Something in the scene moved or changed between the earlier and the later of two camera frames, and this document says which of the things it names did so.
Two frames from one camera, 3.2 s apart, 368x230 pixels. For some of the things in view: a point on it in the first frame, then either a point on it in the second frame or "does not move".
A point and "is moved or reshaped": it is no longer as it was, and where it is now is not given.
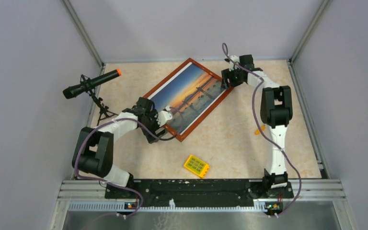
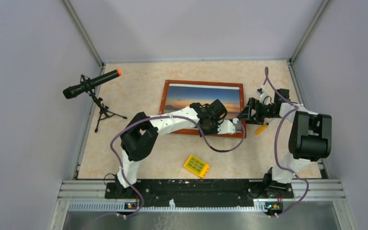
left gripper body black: [151, 122] -> [212, 128]
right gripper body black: [233, 77] -> [265, 111]
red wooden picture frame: [150, 95] -> [164, 98]
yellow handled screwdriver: [258, 132] does not move
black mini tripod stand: [104, 111] does not move
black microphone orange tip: [69, 92] does not move
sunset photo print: [192, 92] is moved or reshaped
